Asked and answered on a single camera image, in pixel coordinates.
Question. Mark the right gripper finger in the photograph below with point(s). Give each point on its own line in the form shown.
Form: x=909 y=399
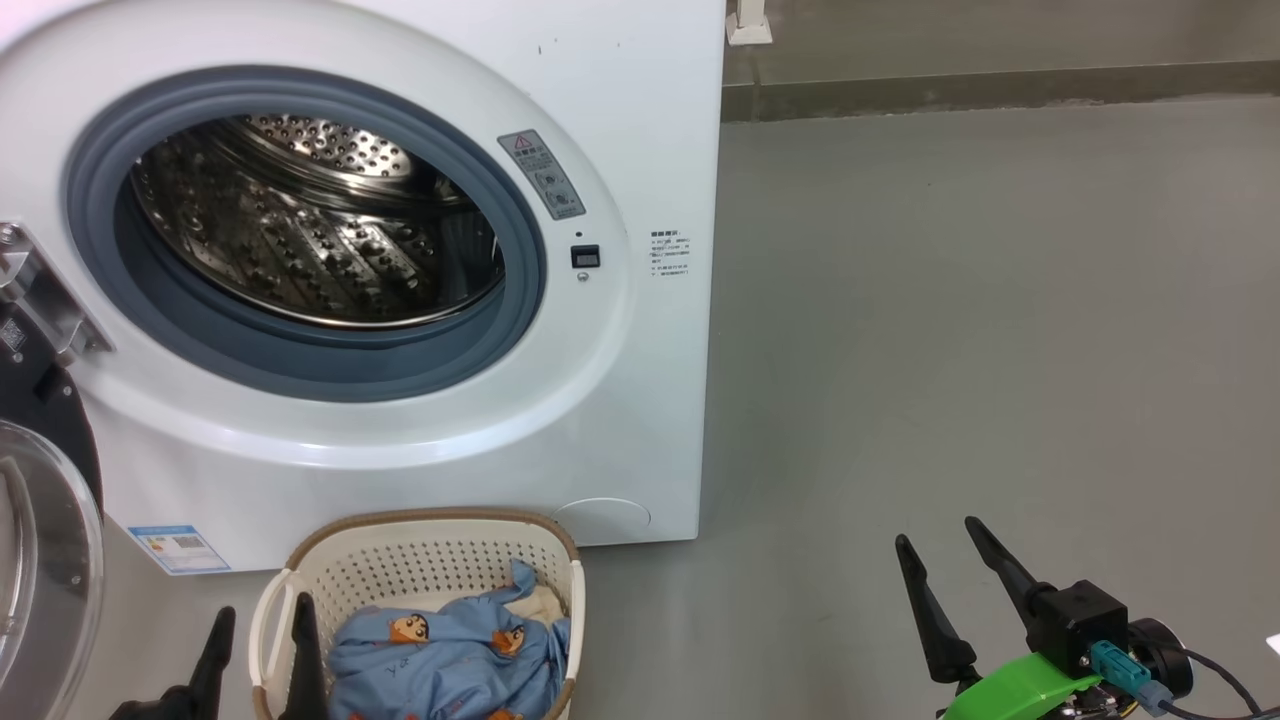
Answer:
x=1005 y=570
x=940 y=630

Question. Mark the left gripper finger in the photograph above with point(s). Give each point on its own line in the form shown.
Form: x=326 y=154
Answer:
x=215 y=660
x=305 y=670

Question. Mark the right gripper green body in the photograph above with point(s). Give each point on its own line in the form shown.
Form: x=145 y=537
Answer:
x=1010 y=690

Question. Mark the blue cartoon print garment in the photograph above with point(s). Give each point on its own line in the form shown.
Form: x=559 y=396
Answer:
x=450 y=670

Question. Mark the black round glass washer door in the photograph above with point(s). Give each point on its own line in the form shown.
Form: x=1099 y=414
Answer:
x=50 y=560

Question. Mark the cream white cloth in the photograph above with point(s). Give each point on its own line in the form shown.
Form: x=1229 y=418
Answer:
x=540 y=603

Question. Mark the cream perforated laundry basket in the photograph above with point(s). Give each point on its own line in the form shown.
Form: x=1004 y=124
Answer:
x=430 y=560

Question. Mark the grey rubber door gasket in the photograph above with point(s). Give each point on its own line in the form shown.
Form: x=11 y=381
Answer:
x=300 y=362

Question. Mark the white front-load washing machine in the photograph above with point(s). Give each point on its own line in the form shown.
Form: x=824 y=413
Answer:
x=620 y=420

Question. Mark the metal door hinge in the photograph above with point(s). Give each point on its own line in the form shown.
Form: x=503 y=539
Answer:
x=45 y=300

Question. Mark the black door latch socket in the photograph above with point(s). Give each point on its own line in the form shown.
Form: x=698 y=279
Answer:
x=585 y=257

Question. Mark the blue energy label sticker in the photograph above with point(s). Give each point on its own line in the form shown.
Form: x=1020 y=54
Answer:
x=180 y=548

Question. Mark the steel washer drum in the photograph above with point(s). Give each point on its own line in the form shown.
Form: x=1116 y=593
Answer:
x=300 y=240

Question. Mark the small black text sticker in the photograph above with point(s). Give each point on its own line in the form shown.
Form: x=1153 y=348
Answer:
x=670 y=253

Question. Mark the grey warning sticker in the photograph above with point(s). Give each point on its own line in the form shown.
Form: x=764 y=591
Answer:
x=542 y=175

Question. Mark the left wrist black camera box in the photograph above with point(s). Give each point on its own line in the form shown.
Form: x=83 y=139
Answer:
x=160 y=708

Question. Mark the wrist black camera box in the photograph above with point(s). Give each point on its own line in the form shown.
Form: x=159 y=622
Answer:
x=1080 y=625
x=160 y=708

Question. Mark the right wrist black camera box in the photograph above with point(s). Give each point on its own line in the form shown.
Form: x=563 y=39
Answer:
x=1080 y=625

